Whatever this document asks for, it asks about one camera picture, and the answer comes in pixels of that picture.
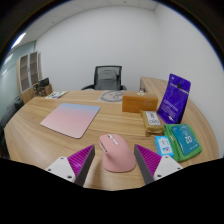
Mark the black devices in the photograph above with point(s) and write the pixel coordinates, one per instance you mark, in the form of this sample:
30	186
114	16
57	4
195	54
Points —
43	82

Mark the green packet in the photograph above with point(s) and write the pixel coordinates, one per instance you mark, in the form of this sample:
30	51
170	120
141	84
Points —
181	156

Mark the small light blue packet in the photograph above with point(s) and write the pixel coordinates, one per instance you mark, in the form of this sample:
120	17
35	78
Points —
164	146

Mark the purple stand-up pouch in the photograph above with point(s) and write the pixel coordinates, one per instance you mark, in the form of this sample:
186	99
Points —
174	100

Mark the wooden shelf unit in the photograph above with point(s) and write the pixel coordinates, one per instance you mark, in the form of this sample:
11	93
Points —
28	71

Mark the teal packet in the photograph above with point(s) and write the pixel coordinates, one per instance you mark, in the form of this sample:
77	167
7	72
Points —
186	140

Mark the brown packet with white label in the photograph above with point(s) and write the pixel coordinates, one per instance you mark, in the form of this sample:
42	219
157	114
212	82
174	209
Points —
151	126

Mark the black padded chair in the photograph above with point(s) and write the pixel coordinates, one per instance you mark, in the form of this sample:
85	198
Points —
10	112

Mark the grey backpack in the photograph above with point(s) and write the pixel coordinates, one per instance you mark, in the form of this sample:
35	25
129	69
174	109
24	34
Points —
107	80

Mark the brown wooden box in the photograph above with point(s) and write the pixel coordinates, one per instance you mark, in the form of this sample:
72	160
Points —
138	104

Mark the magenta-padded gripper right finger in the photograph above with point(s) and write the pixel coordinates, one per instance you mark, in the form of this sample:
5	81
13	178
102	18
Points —
168	165

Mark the white green sticker sheet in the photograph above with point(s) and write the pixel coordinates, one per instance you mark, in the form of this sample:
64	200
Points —
56	94

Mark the long ceiling light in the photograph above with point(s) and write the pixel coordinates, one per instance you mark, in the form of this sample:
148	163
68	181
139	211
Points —
18	40

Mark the pink computer mouse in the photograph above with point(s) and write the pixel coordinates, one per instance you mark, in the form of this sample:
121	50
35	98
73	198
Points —
117	155

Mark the black mesh office chair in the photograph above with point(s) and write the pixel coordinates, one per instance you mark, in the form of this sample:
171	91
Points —
98	71

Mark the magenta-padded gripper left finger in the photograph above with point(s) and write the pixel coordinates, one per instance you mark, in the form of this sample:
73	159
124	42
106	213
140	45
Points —
59	165

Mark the wooden side desk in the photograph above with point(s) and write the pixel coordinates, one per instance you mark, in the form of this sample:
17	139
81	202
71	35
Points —
153	83

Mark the pink-blue gradient mouse pad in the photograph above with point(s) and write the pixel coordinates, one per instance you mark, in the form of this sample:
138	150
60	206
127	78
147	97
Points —
71	119

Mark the low wooden side cabinet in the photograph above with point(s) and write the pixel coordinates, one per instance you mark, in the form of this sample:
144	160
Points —
47	90

